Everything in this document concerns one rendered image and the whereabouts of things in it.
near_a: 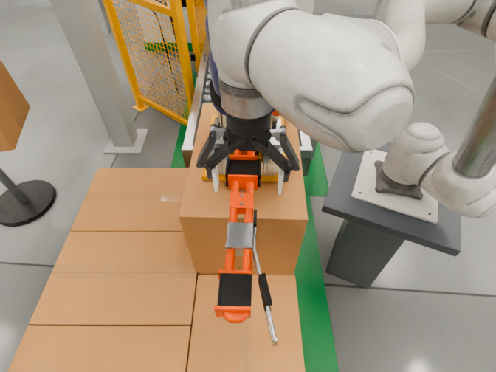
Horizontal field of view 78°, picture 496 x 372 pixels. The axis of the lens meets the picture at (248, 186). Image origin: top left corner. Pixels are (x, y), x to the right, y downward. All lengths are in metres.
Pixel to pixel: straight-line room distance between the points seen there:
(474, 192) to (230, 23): 0.95
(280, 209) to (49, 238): 1.74
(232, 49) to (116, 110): 2.15
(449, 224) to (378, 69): 1.14
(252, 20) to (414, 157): 0.95
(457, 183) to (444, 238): 0.27
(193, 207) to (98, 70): 1.56
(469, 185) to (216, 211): 0.78
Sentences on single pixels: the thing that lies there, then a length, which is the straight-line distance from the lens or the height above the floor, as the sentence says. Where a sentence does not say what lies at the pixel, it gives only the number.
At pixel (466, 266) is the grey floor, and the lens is 2.32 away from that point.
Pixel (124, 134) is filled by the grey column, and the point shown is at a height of 0.14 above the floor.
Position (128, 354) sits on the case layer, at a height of 0.54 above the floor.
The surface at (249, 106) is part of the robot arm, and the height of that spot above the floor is 1.45.
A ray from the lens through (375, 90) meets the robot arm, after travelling 0.29.
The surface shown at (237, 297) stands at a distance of 0.66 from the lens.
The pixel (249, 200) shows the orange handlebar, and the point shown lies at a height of 1.10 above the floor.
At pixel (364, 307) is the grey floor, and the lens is 1.93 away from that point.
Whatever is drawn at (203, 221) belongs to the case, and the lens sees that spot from 0.97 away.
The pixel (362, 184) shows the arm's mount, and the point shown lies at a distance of 1.36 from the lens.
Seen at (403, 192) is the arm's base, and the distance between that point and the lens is 1.37.
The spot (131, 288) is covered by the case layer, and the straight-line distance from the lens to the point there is 1.35.
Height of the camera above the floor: 1.72
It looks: 49 degrees down
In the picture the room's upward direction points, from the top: straight up
